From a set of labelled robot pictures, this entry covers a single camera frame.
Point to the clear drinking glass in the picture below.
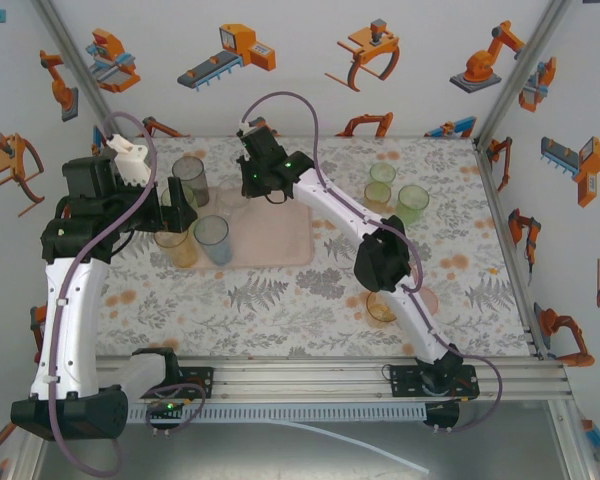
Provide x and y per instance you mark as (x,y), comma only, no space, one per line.
(230,200)

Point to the grey smoked drinking glass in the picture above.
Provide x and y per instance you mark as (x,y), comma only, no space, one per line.
(190,172)

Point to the amber drinking glass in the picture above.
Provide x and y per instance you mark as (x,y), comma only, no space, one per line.
(177,250)
(380,312)

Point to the blue drinking glass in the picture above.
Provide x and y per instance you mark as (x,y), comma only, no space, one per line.
(212,240)

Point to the yellowish drinking glass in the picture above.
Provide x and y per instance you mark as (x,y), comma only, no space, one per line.
(377,200)

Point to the light green drinking glass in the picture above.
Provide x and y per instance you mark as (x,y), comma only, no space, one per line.
(382,172)

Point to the salmon textured drinking glass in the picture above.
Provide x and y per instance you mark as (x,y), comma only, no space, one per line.
(430,300)

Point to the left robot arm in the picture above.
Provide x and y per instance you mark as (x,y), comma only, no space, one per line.
(70,320)

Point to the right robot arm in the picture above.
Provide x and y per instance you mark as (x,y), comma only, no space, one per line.
(325,202)

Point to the pink plastic tray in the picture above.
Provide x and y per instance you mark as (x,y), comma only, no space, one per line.
(280,235)

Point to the floral table cover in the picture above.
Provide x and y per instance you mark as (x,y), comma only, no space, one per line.
(280,320)

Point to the circuit board with green light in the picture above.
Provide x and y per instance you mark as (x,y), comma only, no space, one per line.
(167,407)

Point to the thin white tube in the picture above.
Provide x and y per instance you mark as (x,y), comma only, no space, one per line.
(380,453)

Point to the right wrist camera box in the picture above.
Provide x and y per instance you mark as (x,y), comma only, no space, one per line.
(250,127)

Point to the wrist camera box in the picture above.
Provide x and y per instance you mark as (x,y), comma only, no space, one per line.
(132,165)
(250,127)

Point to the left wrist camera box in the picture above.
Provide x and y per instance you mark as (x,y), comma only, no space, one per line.
(132,165)

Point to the aluminium frame post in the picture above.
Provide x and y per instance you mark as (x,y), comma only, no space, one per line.
(520,75)
(84,75)

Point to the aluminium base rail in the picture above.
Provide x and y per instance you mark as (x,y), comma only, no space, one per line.
(300,385)

